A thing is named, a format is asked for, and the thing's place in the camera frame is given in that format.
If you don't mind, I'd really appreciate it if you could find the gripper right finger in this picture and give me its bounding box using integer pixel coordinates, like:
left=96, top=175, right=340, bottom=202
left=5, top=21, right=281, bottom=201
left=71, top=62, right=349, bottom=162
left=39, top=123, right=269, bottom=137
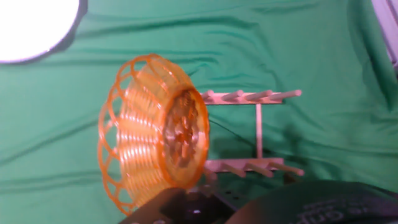
left=160, top=190, right=238, bottom=224

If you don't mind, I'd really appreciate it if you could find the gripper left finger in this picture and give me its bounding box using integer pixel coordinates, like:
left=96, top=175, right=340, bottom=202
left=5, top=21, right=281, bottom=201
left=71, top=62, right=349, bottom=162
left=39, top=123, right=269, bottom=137
left=119, top=187, right=188, bottom=224

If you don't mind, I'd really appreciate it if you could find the orange woven basket dish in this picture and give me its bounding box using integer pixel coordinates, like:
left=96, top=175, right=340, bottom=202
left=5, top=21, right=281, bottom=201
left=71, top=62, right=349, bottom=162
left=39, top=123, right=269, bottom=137
left=97, top=53, right=211, bottom=217

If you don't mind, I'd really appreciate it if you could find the wooden dish rack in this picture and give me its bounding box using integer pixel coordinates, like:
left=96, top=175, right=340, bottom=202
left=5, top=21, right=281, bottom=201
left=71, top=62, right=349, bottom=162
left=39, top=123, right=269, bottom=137
left=200, top=89, right=306, bottom=179

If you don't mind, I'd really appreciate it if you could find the green cloth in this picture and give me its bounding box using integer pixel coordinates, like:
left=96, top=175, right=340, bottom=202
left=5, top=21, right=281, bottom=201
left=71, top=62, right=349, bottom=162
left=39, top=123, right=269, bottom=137
left=0, top=0, right=398, bottom=224

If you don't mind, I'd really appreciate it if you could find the white round plate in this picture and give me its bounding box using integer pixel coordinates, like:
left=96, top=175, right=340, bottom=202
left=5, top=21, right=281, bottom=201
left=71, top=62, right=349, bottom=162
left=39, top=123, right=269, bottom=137
left=0, top=0, right=82, bottom=64

